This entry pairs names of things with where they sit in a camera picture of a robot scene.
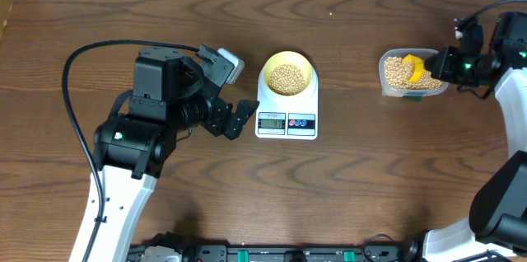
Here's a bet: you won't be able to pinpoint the yellow measuring scoop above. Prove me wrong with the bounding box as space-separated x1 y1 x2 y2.
403 54 425 83

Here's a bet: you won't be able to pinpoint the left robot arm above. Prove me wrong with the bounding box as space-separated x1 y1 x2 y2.
70 42 259 261

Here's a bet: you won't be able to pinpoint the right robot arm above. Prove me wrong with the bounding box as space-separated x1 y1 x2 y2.
416 12 526 261

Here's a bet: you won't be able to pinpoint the white digital kitchen scale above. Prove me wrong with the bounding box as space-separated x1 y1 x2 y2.
254 69 319 140

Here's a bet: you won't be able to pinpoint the soybeans in bowl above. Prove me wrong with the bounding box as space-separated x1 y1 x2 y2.
268 63 307 96

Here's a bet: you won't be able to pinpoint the pale yellow bowl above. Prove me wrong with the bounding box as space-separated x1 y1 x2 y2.
263 51 314 93

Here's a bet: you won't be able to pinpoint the soybeans in container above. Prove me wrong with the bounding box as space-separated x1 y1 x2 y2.
384 55 443 90

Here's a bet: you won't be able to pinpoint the clear plastic container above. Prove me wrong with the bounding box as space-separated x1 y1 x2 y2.
379 49 448 97

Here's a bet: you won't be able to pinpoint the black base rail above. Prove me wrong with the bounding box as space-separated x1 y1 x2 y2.
125 232 419 262

